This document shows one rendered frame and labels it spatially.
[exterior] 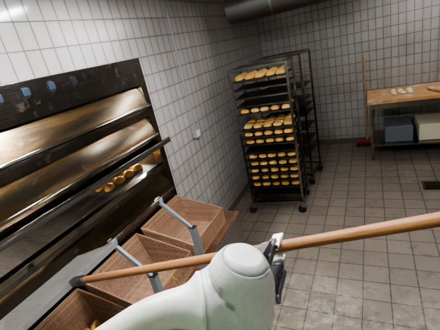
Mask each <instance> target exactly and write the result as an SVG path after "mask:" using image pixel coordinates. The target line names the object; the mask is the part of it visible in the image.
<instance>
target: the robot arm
mask: <svg viewBox="0 0 440 330"><path fill-rule="evenodd" d="M283 236H284V233H283V232H281V233H278V234H273V237H272V238H271V239H270V241H268V242H262V243H261V245H260V246H259V248H258V249H257V248H256V247H253V246H251V245H249V244H244V243H237V244H229V245H227V246H225V247H224V248H222V249H221V250H220V251H219V252H218V253H217V254H216V255H215V256H214V257H213V259H212V260H211V263H210V264H209V265H208V266H207V267H206V268H203V269H202V270H199V271H196V272H195V273H194V275H193V277H192V278H191V279H190V280H189V281H188V282H187V283H185V284H183V285H181V286H179V287H175V288H172V289H169V290H165V291H162V292H160V293H156V294H154V295H151V296H149V297H147V298H144V299H142V300H140V301H138V302H136V303H135V304H133V305H132V306H129V307H128V308H126V309H125V310H123V311H122V312H120V313H118V314H117V315H116V316H114V317H112V318H111V319H110V320H107V321H106V322H105V323H103V324H101V325H100V326H99V327H97V328H95V329H94V330H171V329H186V330H270V329H271V327H272V323H273V321H274V317H275V311H274V305H275V304H281V298H282V290H283V287H284V282H285V277H286V274H287V271H286V270H284V261H285V256H286V254H287V251H285V252H280V253H276V254H275V256H274V253H275V251H276V250H278V248H279V246H280V243H281V241H282V238H283ZM273 257H274V259H273ZM272 262H273V263H275V264H272ZM271 265H272V268H271ZM280 275H281V276H280Z"/></svg>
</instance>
